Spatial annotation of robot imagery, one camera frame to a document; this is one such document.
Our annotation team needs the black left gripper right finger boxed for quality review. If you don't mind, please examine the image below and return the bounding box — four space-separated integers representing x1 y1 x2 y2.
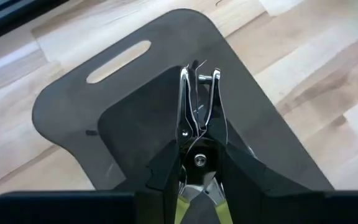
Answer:
224 144 358 224

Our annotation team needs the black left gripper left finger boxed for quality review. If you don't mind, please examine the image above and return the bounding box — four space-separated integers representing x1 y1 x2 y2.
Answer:
0 139 181 224

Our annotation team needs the pale green block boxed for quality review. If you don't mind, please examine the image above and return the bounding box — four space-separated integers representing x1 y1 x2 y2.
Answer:
175 60 234 224

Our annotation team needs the dark grey plastic bin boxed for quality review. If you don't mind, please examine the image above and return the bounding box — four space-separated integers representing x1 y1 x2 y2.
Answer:
31 8 336 192

